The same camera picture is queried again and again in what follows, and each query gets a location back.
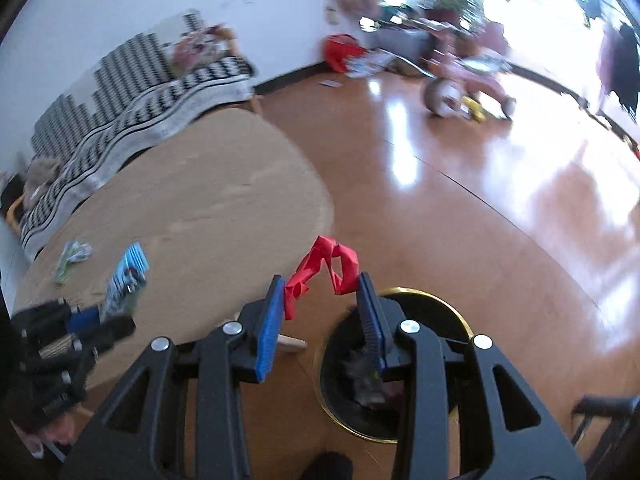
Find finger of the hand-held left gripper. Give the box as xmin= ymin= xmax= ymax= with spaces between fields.
xmin=37 ymin=315 xmax=137 ymax=363
xmin=11 ymin=300 xmax=103 ymax=346

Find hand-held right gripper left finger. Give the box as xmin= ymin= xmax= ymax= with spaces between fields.
xmin=59 ymin=275 xmax=287 ymax=480

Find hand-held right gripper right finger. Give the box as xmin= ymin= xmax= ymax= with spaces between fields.
xmin=356 ymin=272 xmax=587 ymax=480

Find black gold-rimmed trash bin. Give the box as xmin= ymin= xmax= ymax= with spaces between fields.
xmin=313 ymin=287 xmax=477 ymax=445

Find blue snack packet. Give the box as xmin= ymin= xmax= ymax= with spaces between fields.
xmin=99 ymin=241 xmax=152 ymax=322

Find red wrapper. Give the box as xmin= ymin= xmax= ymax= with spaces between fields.
xmin=283 ymin=235 xmax=361 ymax=322

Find person's left hand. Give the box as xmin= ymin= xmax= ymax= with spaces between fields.
xmin=12 ymin=410 xmax=76 ymax=461

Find green crumpled wrapper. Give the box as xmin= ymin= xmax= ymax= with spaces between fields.
xmin=54 ymin=239 xmax=94 ymax=285

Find round wooden table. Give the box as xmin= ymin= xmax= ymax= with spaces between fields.
xmin=12 ymin=105 xmax=336 ymax=403

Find person's black shoe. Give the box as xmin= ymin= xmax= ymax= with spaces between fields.
xmin=301 ymin=451 xmax=355 ymax=480

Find black white patterned sofa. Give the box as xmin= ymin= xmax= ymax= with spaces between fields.
xmin=17 ymin=9 xmax=257 ymax=263

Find yellow toy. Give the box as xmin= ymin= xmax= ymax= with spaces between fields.
xmin=459 ymin=95 xmax=487 ymax=124

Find scattered picture books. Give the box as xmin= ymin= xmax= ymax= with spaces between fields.
xmin=346 ymin=49 xmax=393 ymax=80

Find pink children's tricycle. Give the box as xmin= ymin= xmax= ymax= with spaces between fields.
xmin=422 ymin=22 xmax=518 ymax=121

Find red bag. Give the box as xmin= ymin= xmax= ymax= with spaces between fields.
xmin=321 ymin=33 xmax=367 ymax=74

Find printed cushion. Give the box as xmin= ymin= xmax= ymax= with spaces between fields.
xmin=171 ymin=24 xmax=233 ymax=75

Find black metal frame with handle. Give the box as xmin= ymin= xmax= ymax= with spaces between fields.
xmin=571 ymin=394 xmax=640 ymax=473

